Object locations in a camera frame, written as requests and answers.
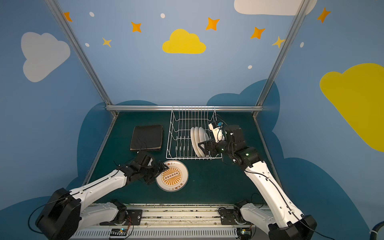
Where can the aluminium mounting rail base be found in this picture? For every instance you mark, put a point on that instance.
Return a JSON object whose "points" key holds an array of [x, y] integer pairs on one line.
{"points": [[193, 215]]}

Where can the aluminium frame back bar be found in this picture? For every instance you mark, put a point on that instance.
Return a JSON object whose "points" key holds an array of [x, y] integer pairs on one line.
{"points": [[137, 108]]}

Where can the aluminium frame post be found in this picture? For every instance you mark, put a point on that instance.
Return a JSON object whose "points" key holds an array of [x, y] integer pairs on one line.
{"points": [[290, 37], [59, 15]]}

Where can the aluminium frame left post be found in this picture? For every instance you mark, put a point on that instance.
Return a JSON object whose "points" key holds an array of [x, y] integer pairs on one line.
{"points": [[59, 15]]}

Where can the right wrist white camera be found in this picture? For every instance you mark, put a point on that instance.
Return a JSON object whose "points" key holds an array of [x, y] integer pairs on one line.
{"points": [[217, 128]]}

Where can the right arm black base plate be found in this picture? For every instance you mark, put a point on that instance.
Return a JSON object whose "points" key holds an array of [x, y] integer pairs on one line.
{"points": [[236, 216]]}

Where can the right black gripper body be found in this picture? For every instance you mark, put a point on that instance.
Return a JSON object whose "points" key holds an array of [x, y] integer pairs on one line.
{"points": [[210, 147]]}

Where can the aluminium frame right post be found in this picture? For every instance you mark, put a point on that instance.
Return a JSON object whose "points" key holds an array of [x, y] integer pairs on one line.
{"points": [[290, 37]]}

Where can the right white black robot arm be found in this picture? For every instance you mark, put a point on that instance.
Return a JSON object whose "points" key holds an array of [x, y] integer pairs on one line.
{"points": [[286, 221]]}

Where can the right small circuit board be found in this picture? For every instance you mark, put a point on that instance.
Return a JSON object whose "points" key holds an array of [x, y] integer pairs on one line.
{"points": [[244, 234]]}

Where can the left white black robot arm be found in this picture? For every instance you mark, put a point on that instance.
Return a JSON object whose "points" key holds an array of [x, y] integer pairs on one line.
{"points": [[67, 212]]}

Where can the small circuit board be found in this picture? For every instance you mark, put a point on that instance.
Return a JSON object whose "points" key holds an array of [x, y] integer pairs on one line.
{"points": [[244, 234], [118, 233]]}

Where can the white round plate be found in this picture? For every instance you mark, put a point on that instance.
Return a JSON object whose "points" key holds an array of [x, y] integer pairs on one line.
{"points": [[197, 137], [203, 137], [193, 140], [174, 178]]}

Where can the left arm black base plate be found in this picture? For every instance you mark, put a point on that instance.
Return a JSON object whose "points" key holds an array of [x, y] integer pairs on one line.
{"points": [[132, 216]]}

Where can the white wire dish rack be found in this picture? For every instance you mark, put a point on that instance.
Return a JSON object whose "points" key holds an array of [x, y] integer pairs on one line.
{"points": [[179, 145]]}

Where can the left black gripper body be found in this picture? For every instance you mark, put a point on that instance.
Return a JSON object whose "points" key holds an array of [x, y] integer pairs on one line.
{"points": [[154, 168]]}

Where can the left small circuit board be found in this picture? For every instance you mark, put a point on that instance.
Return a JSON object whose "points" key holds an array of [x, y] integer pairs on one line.
{"points": [[118, 233]]}

